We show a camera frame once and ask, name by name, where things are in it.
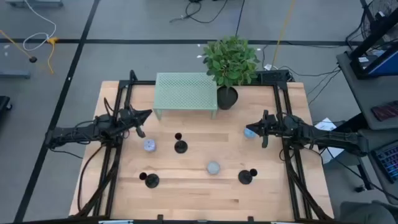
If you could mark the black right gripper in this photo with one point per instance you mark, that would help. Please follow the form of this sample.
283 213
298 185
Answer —
270 126

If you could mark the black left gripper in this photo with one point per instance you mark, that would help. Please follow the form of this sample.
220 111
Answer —
127 116

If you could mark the blue patterned round tin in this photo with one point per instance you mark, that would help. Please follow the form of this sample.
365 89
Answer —
248 134

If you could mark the grey patterned round tin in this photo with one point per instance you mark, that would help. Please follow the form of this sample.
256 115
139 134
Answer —
213 167

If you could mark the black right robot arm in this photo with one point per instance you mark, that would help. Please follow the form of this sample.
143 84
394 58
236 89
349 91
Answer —
326 137

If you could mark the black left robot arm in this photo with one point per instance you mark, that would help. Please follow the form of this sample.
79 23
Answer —
81 132

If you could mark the black plant pot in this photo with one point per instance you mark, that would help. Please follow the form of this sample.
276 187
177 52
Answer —
227 99

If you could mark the green perforated metal shelf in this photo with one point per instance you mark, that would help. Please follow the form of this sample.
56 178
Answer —
183 90

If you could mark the black power strip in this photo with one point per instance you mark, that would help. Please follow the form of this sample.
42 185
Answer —
273 76

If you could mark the white paper sheet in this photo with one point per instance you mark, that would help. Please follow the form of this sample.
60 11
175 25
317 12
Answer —
326 125

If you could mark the green leafy plant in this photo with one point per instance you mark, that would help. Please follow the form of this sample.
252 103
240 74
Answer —
230 62

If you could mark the grey desk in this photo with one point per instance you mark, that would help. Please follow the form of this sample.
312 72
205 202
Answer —
360 93

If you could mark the yellow rod black tip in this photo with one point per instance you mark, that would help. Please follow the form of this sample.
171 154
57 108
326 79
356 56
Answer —
33 59

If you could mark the dark red flat case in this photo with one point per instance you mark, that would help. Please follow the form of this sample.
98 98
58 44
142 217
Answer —
385 111

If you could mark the backlit keyboard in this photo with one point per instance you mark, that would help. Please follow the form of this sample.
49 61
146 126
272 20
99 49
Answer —
388 161

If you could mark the grey metal stand base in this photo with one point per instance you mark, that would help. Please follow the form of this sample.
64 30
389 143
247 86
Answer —
14 74
34 3

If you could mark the black monitor blue screen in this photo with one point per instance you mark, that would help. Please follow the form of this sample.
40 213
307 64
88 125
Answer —
385 65

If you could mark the black diagonal stand beam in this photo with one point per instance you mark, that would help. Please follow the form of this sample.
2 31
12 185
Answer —
376 32

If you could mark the black aluminium table frame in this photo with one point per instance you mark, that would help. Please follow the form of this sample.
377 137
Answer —
136 82

